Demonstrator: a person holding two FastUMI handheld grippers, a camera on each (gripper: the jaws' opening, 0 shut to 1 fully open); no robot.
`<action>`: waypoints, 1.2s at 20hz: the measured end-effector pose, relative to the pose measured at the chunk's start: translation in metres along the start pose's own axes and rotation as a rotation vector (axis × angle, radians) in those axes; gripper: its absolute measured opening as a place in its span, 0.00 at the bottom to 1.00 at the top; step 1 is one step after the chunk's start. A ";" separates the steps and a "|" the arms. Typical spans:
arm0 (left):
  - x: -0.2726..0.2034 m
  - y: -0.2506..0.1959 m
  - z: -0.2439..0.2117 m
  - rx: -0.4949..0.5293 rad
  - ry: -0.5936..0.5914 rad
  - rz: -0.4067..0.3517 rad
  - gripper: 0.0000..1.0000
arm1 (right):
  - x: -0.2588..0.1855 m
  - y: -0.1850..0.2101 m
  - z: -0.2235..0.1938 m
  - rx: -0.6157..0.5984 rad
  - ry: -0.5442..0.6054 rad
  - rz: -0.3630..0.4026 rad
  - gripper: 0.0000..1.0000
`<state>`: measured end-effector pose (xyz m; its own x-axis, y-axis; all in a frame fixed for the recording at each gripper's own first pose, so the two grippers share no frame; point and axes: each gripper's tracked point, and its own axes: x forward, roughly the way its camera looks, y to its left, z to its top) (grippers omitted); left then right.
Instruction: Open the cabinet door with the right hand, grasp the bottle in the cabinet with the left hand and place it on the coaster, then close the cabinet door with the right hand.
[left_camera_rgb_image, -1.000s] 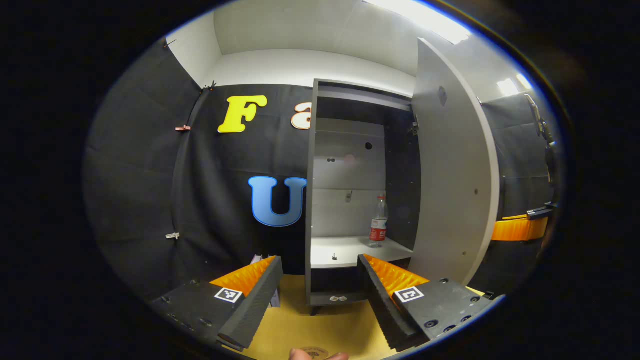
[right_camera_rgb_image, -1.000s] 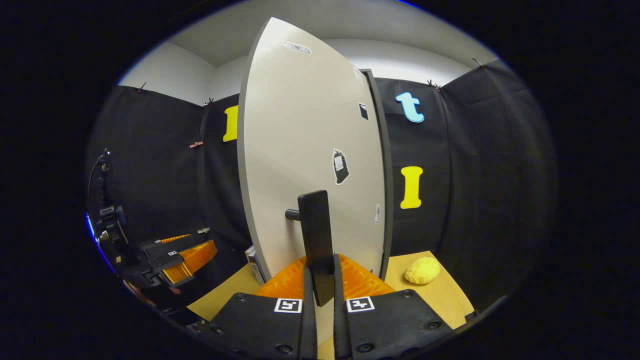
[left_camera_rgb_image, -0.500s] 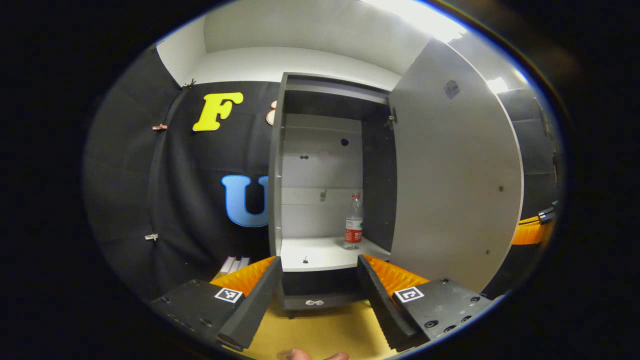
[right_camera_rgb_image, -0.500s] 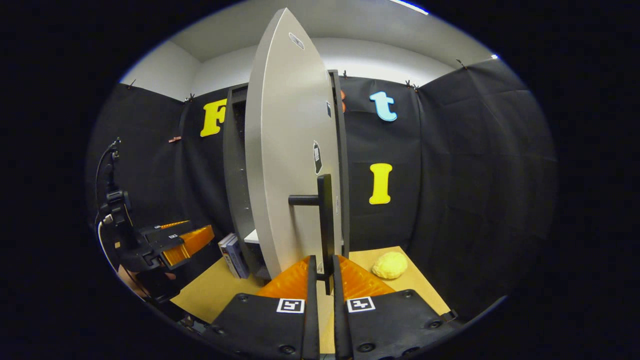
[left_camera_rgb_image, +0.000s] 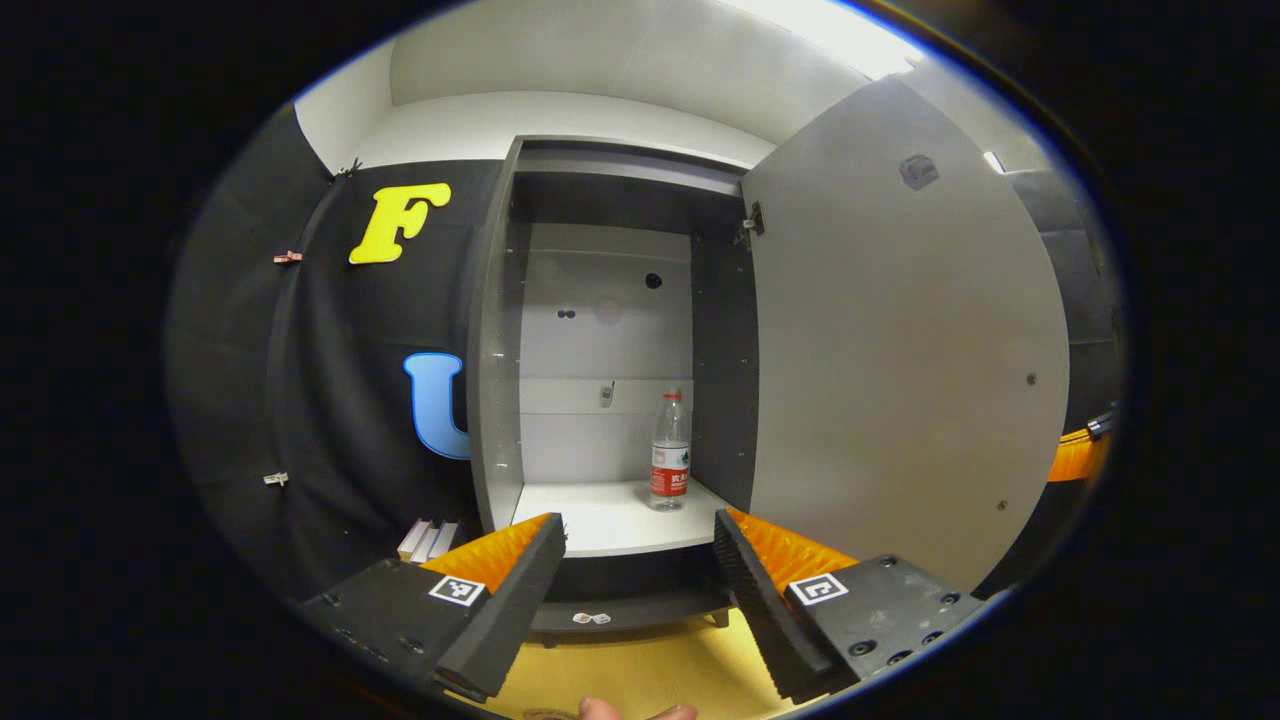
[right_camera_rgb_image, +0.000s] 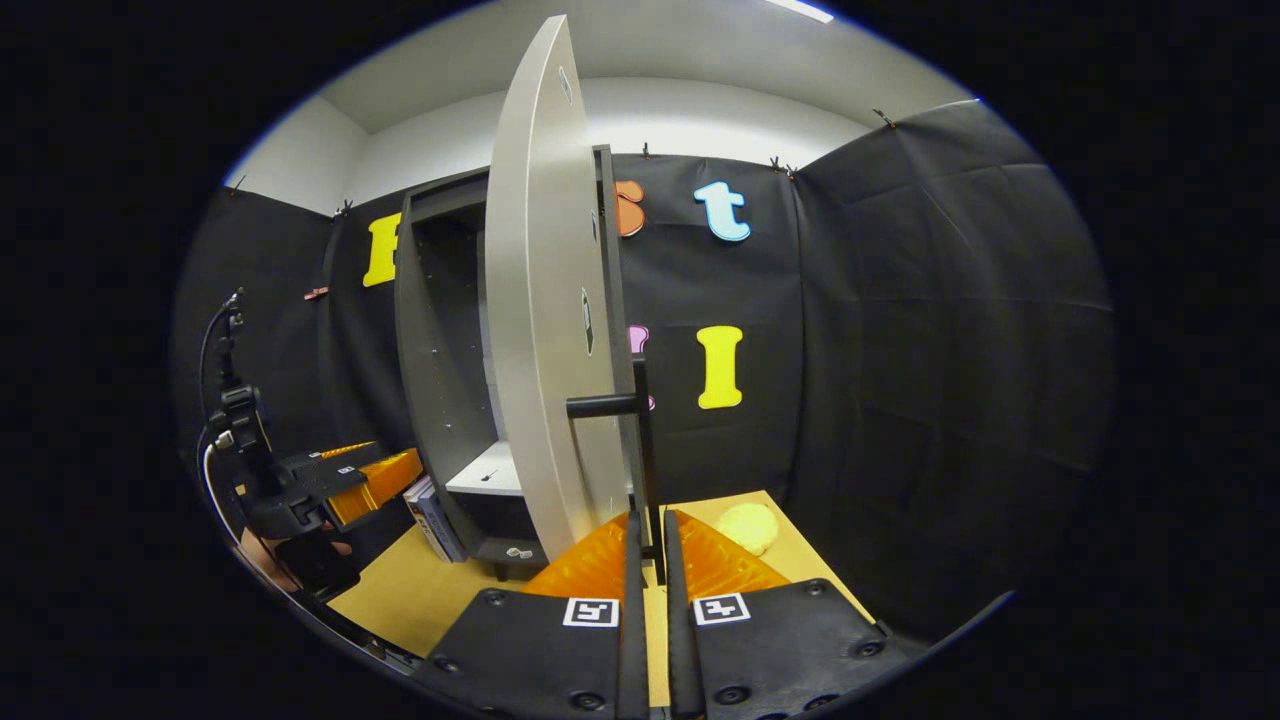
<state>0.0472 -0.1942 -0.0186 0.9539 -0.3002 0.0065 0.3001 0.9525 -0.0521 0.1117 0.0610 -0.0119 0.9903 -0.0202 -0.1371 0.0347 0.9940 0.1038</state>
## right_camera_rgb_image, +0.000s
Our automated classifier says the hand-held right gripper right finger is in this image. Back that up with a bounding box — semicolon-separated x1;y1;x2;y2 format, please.
663;508;906;720

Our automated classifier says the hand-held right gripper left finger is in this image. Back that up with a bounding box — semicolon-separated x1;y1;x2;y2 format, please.
415;510;651;720

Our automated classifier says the black cabinet door handle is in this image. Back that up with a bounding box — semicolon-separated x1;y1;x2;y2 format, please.
566;358;666;586

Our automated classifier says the beige cabinet door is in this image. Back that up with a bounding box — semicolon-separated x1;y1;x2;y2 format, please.
484;14;633;561

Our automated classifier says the lavender spine book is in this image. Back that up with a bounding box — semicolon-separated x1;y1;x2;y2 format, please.
425;488;469;564

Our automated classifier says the yellow bumpy round object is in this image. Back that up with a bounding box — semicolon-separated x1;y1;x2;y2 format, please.
715;502;779;558

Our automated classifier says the black backdrop cloth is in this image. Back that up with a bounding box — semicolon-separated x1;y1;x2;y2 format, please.
170;98;1116;641

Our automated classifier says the white cable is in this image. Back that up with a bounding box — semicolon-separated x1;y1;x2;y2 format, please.
203;443;251;556

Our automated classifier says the black cable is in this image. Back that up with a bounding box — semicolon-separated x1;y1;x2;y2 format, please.
197;290;241;441

